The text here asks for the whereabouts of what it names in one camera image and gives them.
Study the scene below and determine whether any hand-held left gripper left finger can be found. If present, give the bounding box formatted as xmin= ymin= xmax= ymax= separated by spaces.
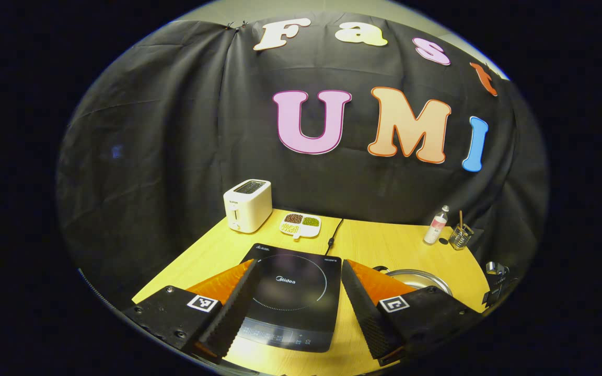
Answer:
xmin=122 ymin=258 xmax=260 ymax=365

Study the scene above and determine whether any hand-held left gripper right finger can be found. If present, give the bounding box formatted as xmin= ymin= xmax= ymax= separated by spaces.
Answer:
xmin=341 ymin=259 xmax=484 ymax=366

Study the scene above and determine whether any black induction cooktop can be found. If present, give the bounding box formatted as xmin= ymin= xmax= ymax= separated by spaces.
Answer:
xmin=230 ymin=243 xmax=343 ymax=353

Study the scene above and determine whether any steel pot with beans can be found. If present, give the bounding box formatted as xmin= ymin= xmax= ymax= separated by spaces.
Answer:
xmin=373 ymin=265 xmax=453 ymax=297

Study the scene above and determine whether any clear bottle with pink label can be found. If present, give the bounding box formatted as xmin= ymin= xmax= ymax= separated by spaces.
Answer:
xmin=423 ymin=205 xmax=450 ymax=245

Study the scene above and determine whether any white toaster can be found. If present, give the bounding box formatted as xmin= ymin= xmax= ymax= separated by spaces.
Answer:
xmin=223 ymin=179 xmax=273 ymax=234

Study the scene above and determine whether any white divided dish of beans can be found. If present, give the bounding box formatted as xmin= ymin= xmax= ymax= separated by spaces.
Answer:
xmin=279 ymin=212 xmax=322 ymax=240

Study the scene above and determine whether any black backdrop cloth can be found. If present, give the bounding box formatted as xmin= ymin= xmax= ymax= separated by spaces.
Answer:
xmin=55 ymin=11 xmax=550 ymax=309

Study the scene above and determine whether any wire utensil holder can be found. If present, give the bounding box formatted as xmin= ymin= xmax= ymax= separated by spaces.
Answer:
xmin=448 ymin=223 xmax=474 ymax=251

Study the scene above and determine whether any black power cable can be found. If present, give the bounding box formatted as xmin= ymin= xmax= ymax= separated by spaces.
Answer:
xmin=325 ymin=218 xmax=344 ymax=256

